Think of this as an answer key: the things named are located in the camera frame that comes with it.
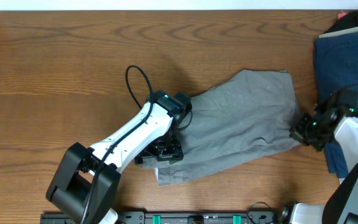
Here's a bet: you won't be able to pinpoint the folded navy blue garment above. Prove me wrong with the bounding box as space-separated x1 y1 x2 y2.
313 27 358 180

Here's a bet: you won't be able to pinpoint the black garment with pink tag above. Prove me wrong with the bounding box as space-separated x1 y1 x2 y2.
324 10 358 34

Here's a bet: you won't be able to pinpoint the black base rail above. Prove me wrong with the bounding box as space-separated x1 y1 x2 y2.
40 210 291 224

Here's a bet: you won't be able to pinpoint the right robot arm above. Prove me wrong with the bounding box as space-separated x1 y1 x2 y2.
277 89 358 224

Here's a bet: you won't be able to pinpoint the grey shorts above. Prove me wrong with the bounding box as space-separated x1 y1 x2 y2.
140 70 300 186

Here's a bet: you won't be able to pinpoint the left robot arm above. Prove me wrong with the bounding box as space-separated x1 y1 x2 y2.
46 90 192 223

